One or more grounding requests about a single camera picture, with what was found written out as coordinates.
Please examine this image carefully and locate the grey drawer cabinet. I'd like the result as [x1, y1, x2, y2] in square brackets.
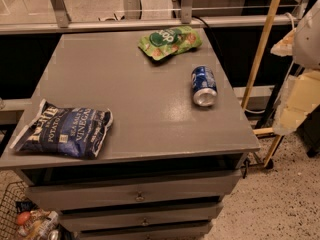
[1, 31, 259, 240]

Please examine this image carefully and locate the metal railing frame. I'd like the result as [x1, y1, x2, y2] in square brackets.
[0, 0, 310, 35]

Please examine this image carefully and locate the orange round item in basket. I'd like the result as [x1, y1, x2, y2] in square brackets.
[16, 211, 31, 226]

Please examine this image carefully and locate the black cable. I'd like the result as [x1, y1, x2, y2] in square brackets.
[192, 15, 231, 82]

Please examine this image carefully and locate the white bottle in basket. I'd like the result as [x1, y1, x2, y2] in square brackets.
[31, 211, 58, 240]

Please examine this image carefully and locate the black wire basket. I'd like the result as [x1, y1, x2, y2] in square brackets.
[0, 181, 33, 240]

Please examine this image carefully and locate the blue pepsi can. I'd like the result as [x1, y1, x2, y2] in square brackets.
[191, 66, 218, 107]

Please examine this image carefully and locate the green snack bag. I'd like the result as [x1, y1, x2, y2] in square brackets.
[138, 26, 202, 61]

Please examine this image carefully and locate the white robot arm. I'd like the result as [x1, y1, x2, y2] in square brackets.
[271, 0, 320, 135]

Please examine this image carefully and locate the blue potato chips bag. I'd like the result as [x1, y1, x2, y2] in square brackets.
[10, 99, 113, 159]

